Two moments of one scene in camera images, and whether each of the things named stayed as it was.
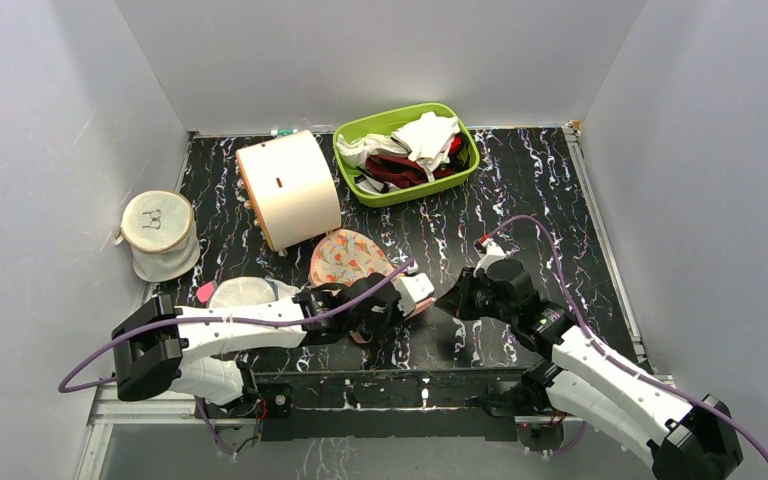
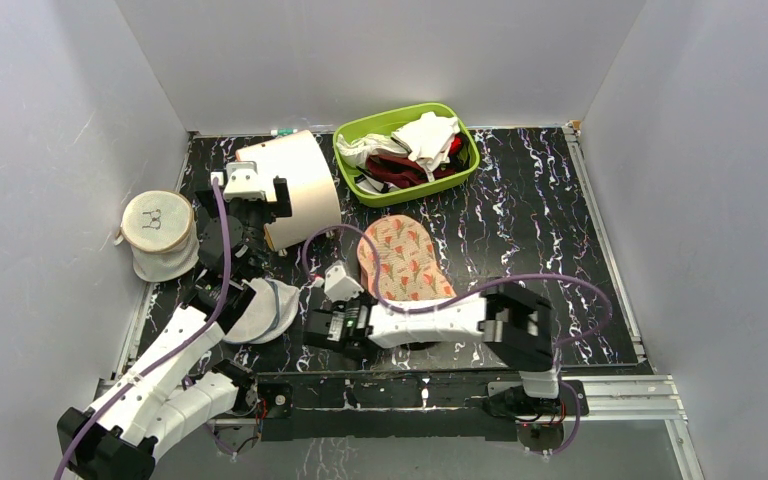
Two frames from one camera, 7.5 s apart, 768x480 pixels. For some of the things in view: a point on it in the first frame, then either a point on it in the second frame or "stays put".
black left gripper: (396, 317) to (271, 210)
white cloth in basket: (428, 140) stays put
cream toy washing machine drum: (292, 187) stays put
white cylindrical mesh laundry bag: (159, 229) stays put
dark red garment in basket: (402, 172) stays put
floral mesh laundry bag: (340, 255) to (409, 266)
